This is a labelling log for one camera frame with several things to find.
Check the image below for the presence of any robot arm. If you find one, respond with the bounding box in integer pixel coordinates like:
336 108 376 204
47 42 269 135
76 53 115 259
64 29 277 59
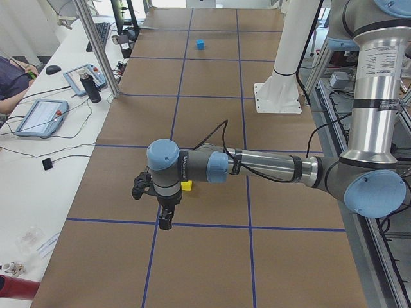
143 1 410 230

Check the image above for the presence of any seated person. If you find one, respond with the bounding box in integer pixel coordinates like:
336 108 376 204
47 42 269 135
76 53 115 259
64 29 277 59
1 57 39 115

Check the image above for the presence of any blue block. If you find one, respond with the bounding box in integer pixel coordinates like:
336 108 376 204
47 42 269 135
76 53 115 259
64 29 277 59
196 39 206 51

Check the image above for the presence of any black computer mouse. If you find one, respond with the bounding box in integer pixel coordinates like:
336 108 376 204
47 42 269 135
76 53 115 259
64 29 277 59
46 65 62 75

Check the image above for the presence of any black keyboard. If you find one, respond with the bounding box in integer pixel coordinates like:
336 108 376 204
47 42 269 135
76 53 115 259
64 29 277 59
94 22 110 48

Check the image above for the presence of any near teach pendant tablet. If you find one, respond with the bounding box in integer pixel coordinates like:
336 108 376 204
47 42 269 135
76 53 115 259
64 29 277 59
14 99 69 138

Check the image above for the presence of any far teach pendant tablet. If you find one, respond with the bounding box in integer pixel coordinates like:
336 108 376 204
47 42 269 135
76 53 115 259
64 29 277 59
63 64 107 96

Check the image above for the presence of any aluminium frame post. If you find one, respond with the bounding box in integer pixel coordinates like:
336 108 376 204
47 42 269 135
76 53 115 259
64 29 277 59
73 0 119 98

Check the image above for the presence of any yellow block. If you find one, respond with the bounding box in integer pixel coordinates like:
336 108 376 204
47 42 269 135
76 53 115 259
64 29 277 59
181 180 193 191

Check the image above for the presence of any white camera stand post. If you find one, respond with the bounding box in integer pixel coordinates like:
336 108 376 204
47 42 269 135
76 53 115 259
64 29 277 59
254 0 322 114

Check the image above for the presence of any small black square pad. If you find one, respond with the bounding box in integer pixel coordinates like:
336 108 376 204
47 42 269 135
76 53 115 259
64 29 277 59
42 158 53 171

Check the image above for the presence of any brown paper table cover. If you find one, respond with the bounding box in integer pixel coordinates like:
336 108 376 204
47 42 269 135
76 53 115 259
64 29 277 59
30 6 399 308

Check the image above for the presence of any black water bottle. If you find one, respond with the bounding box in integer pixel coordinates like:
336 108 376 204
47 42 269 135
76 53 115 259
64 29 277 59
79 69 101 103

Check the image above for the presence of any teach pendant tablet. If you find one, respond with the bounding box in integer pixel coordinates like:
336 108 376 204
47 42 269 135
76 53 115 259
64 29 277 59
63 64 107 96
14 99 69 138

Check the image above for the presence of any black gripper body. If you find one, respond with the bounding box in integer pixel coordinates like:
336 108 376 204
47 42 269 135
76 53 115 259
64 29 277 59
157 193 182 210

